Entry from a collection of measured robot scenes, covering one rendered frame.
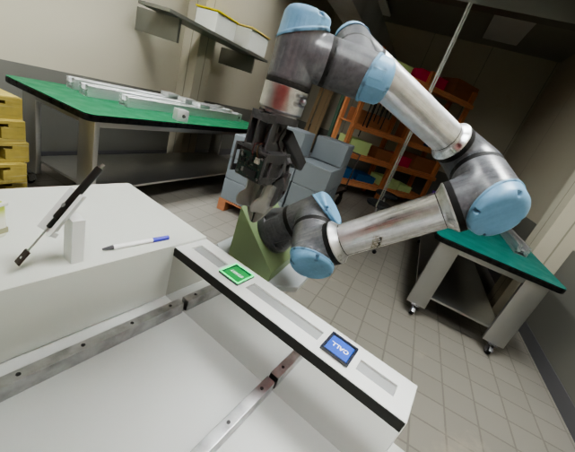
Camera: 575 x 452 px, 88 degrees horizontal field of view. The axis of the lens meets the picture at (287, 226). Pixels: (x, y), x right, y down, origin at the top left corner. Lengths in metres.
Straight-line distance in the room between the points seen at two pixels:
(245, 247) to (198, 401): 0.47
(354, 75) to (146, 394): 0.62
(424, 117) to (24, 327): 0.82
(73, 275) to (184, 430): 0.31
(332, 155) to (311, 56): 2.77
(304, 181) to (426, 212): 2.33
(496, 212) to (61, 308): 0.82
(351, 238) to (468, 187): 0.27
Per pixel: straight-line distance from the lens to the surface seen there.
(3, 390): 0.64
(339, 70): 0.52
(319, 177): 2.93
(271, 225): 0.92
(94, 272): 0.65
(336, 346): 0.59
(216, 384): 0.65
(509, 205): 0.71
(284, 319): 0.60
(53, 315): 0.67
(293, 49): 0.52
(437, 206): 0.72
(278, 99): 0.51
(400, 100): 0.69
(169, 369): 0.66
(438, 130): 0.74
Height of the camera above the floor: 1.33
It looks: 22 degrees down
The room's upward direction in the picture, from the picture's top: 19 degrees clockwise
